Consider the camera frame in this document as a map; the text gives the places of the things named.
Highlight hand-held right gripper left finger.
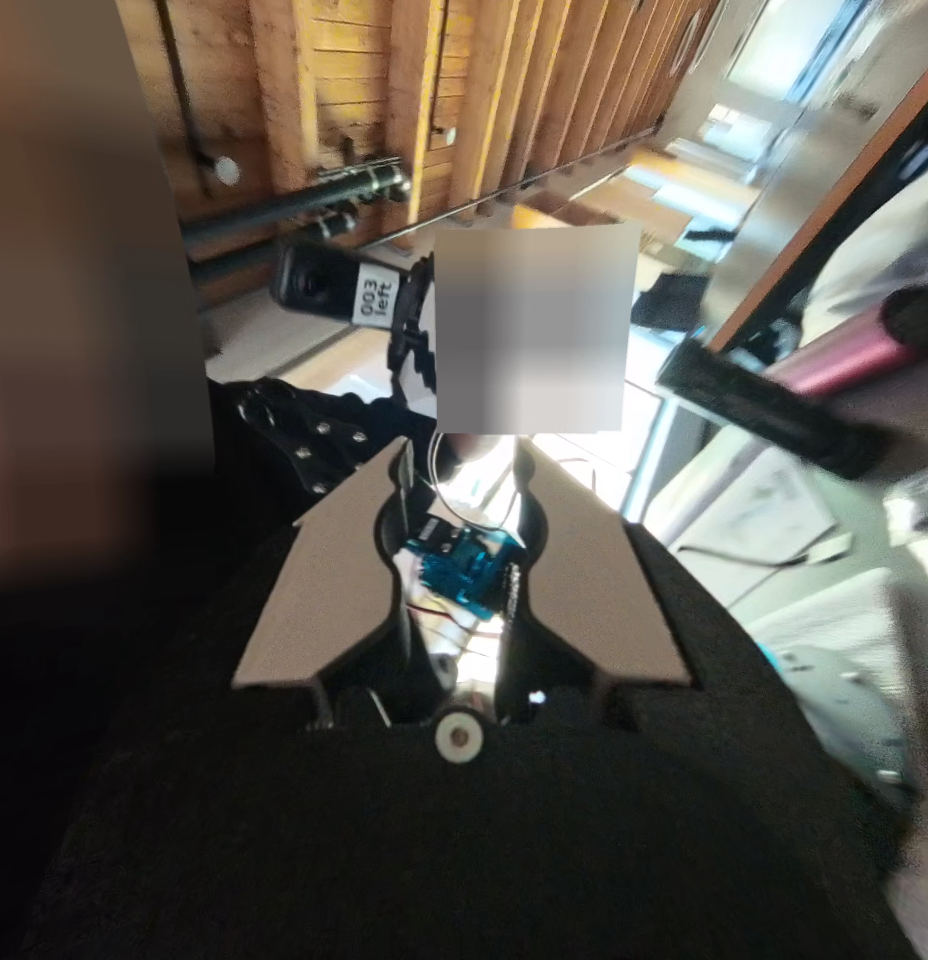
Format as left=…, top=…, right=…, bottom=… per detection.
left=233, top=438, right=414, bottom=727

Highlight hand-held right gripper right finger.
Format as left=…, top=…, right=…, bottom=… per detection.
left=503, top=442, right=695, bottom=688

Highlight blue toy robot arm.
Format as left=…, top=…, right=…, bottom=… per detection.
left=402, top=519, right=527, bottom=625

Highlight grey desk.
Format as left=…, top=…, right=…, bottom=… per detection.
left=636, top=67, right=928, bottom=796

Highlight black tripod legs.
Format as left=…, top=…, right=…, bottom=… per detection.
left=180, top=159, right=414, bottom=282

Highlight black rectangular bar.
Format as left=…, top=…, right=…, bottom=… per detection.
left=653, top=339, right=887, bottom=481

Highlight black bag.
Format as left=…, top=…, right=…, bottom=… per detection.
left=630, top=271, right=711, bottom=333

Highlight pink metal bottle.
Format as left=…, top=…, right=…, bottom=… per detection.
left=775, top=288, right=928, bottom=400

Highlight white looped wire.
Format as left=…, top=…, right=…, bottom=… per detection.
left=425, top=431, right=527, bottom=535

